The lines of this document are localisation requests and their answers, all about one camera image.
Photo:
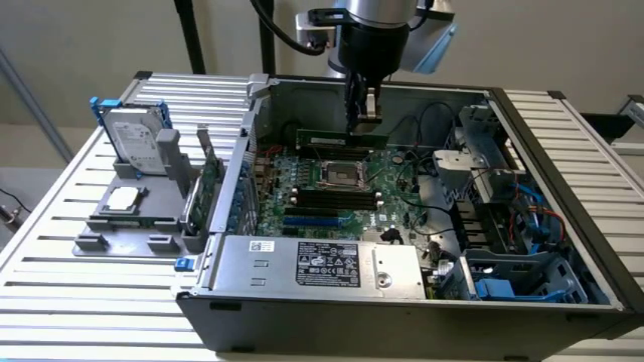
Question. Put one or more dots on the grey metal drive cage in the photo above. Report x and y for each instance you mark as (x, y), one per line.
(474, 151)

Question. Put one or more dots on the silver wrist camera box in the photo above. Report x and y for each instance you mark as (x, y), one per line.
(313, 28)

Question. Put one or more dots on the blue expansion slot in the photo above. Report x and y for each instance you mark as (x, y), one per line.
(310, 221)

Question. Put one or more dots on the grey aluminium frame rail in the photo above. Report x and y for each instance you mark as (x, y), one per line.
(630, 113)

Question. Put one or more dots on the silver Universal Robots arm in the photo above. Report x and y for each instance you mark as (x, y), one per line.
(377, 9)

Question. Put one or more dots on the blue case latch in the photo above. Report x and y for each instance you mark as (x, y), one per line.
(184, 264)

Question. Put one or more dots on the grey disk bay blue clips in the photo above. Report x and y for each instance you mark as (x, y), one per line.
(522, 275)

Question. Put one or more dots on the grey slanted metal bar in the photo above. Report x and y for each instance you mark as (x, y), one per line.
(29, 102)

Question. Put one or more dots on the green RAM stick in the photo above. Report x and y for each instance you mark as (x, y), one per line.
(321, 138)

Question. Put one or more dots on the open black PC case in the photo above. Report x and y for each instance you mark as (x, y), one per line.
(352, 324)

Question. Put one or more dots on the black stand pole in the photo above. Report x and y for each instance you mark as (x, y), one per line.
(268, 49)
(192, 37)

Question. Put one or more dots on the green motherboard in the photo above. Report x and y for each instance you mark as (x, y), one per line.
(392, 196)

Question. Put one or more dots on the CPU socket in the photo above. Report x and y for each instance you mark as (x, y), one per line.
(344, 174)

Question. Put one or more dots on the green graphics card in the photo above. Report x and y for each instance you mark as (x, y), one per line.
(202, 188)

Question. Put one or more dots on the black expansion slot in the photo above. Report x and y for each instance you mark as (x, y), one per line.
(308, 231)

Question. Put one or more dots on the silver CPU chip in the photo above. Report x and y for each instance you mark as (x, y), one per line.
(124, 198)

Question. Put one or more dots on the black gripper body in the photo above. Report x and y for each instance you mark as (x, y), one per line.
(372, 45)

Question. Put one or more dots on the grey parts rack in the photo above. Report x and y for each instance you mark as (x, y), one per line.
(130, 234)

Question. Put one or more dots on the silver power supply unit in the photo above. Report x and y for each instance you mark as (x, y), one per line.
(281, 267)

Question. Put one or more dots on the black RAM slot bank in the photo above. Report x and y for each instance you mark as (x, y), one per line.
(334, 198)
(334, 152)

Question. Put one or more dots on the hard disk in blue caddy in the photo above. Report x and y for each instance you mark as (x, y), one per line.
(133, 141)

